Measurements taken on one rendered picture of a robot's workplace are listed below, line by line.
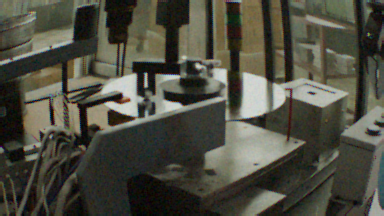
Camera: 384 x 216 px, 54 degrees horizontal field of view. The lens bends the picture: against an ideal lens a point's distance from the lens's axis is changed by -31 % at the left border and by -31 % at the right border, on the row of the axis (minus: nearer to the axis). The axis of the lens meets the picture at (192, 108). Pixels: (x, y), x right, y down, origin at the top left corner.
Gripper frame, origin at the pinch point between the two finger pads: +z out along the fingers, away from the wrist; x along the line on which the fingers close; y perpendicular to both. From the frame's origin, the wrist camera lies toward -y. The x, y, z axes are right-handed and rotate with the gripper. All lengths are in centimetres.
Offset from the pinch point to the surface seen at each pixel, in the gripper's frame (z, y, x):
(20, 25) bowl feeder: -10, -37, 95
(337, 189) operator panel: 20.3, -6.9, 4.7
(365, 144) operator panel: 8.8, -6.9, -0.9
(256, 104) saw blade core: 3.0, -19.4, 20.8
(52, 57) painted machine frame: -4, -42, 53
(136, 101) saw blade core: 3.1, -32.1, 34.8
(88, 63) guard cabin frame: 20, 19, 137
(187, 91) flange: 2.1, -24.8, 30.8
